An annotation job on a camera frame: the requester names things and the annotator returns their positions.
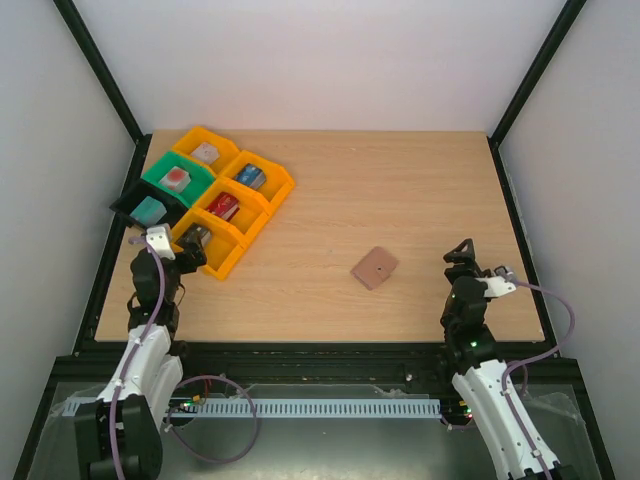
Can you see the slotted cable duct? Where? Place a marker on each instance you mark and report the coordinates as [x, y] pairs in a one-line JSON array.
[[385, 408]]

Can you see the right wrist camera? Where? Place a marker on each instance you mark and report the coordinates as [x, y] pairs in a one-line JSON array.
[[498, 282]]

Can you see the yellow bin with red cards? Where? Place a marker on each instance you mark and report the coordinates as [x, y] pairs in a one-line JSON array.
[[253, 211]]

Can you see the blue card stack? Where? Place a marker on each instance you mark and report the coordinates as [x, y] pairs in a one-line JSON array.
[[251, 176]]

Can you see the black bin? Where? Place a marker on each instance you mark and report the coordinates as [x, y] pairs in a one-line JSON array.
[[136, 192]]

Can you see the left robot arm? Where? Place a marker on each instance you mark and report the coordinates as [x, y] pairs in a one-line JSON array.
[[118, 434]]

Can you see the red-dot card stack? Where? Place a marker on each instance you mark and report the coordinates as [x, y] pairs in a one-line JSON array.
[[176, 179]]

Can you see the teal card stack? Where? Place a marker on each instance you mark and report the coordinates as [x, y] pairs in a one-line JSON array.
[[149, 212]]

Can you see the black aluminium frame rail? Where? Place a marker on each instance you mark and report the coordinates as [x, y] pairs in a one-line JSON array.
[[413, 363]]

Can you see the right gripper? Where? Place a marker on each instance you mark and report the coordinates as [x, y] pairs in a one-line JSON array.
[[460, 268]]

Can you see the green bin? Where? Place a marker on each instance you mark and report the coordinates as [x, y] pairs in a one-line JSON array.
[[201, 177]]

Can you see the red card stack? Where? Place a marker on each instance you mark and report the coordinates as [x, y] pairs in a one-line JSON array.
[[224, 206]]

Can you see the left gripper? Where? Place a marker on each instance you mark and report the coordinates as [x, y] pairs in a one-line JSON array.
[[191, 265]]

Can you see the white card stack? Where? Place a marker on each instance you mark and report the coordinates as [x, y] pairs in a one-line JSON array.
[[206, 153]]

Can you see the yellow bin near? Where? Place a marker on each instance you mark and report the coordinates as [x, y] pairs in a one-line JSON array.
[[225, 248]]

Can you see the pink leather card holder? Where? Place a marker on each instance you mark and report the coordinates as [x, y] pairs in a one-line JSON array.
[[375, 268]]

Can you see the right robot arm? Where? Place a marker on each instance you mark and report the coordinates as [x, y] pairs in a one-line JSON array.
[[482, 378]]

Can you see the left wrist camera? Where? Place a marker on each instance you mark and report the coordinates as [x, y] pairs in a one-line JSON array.
[[159, 239]]

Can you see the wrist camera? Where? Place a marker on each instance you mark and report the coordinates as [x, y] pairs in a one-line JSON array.
[[498, 282], [159, 239]]

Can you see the dark card stack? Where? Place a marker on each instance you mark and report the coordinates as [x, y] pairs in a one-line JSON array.
[[195, 235]]

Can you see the yellow bin with blue cards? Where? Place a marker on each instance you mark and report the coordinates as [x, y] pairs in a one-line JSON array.
[[269, 179]]

